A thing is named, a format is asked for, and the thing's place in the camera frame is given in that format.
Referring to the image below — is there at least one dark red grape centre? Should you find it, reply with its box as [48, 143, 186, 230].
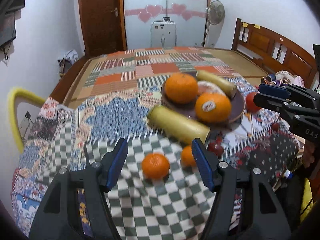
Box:
[207, 137, 224, 158]

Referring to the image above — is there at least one patterned patchwork tablecloth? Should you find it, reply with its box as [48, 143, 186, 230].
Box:
[11, 72, 301, 240]

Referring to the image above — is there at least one small mandarin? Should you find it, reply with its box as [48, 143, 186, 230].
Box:
[181, 145, 197, 168]
[142, 153, 170, 180]

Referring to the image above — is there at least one wooden bed headboard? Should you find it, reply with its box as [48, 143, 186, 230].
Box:
[232, 18, 317, 88]

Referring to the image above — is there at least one clothes pile on chair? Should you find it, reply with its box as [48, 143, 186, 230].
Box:
[57, 49, 79, 77]

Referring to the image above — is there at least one small black wall monitor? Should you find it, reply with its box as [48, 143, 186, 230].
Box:
[0, 13, 16, 48]

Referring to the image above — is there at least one brown wooden door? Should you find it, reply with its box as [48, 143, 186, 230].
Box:
[78, 0, 125, 56]

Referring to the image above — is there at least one wall power socket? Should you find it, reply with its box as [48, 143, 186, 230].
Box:
[20, 111, 33, 131]

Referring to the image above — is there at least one small mandarin rear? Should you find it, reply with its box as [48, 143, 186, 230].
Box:
[181, 145, 197, 168]

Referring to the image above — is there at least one small mandarin front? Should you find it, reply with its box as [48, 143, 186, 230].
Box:
[142, 153, 170, 180]

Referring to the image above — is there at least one large orange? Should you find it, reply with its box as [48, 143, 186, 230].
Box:
[195, 93, 232, 123]
[164, 73, 199, 104]

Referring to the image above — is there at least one large orange front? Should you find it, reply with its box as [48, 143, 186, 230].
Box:
[195, 93, 232, 123]

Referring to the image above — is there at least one striped patchwork bed blanket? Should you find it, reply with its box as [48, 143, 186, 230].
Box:
[72, 47, 239, 100]

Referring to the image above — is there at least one red tomato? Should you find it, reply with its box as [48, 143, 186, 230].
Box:
[245, 92, 261, 113]

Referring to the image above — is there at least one standing electric fan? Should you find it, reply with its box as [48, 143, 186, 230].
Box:
[203, 0, 225, 48]

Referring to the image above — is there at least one dark purple ceramic plate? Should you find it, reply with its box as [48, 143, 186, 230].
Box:
[161, 83, 245, 126]

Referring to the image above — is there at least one dark red grape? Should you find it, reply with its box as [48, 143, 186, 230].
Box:
[207, 137, 224, 158]
[271, 122, 279, 131]

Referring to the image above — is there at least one yellow foam tube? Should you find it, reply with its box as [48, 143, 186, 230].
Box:
[7, 87, 48, 153]

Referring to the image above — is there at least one dark red grape right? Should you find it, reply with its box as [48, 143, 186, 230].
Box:
[271, 122, 279, 131]

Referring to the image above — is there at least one sliding wardrobe with hearts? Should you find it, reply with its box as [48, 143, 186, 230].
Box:
[123, 0, 209, 49]

